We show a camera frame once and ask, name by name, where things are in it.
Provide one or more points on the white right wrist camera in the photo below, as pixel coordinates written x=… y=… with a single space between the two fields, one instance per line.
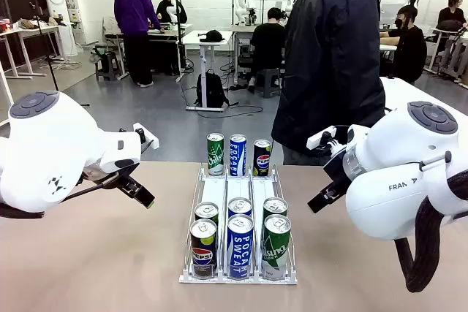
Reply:
x=317 y=140

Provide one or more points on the green Chilsung cider can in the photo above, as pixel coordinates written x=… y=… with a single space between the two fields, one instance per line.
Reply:
x=275 y=205
x=276 y=246
x=215 y=154

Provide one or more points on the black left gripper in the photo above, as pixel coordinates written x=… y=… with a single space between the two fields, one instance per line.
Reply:
x=104 y=178

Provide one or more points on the dark stool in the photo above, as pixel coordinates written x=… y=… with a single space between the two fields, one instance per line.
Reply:
x=108 y=64

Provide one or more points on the white work table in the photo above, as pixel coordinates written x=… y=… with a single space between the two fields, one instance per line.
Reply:
x=172 y=32
x=241 y=29

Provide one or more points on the person in purple hoodie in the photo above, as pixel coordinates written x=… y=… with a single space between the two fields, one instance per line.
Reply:
x=133 y=8

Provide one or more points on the black backpack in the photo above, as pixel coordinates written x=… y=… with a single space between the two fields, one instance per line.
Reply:
x=210 y=89

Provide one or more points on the dark-haired person in black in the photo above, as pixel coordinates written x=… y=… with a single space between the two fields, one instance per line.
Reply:
x=451 y=16

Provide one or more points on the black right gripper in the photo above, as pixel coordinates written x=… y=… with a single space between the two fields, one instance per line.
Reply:
x=338 y=169

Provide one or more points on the large white rounded table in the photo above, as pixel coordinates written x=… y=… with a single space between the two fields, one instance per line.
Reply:
x=398 y=89

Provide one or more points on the grey plastic stool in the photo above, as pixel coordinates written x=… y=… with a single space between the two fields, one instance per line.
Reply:
x=268 y=83

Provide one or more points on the black Pepsi can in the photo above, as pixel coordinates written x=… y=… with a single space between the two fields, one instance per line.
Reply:
x=203 y=250
x=262 y=158
x=206 y=210

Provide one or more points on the seated person in black shirt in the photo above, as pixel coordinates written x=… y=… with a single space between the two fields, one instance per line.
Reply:
x=411 y=49

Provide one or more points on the black cap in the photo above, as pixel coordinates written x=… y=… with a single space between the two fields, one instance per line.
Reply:
x=212 y=36

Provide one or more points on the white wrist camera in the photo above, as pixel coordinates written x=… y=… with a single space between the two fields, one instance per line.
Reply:
x=150 y=139
x=317 y=140

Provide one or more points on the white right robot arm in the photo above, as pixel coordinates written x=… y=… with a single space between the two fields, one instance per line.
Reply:
x=402 y=151

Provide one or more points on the blue Pocari Sweat can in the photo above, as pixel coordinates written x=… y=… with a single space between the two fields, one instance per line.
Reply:
x=240 y=246
x=238 y=155
x=239 y=205

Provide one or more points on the person in black and white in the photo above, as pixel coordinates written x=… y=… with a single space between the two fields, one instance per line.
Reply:
x=165 y=10

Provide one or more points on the person in dark jacket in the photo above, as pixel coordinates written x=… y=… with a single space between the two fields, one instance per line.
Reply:
x=329 y=52

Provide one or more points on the white height-adjustable table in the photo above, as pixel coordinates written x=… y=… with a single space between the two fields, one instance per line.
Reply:
x=194 y=39

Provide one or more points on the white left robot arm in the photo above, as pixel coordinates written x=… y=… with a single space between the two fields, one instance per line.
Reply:
x=55 y=144

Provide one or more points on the black tripod stand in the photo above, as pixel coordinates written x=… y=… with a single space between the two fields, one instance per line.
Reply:
x=50 y=71

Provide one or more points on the white three-lane can rack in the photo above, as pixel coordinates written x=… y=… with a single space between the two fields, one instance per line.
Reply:
x=214 y=188

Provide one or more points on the white side table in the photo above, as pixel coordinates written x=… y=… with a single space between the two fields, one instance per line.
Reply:
x=33 y=30

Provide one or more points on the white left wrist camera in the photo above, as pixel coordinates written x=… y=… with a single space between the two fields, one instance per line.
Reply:
x=150 y=139

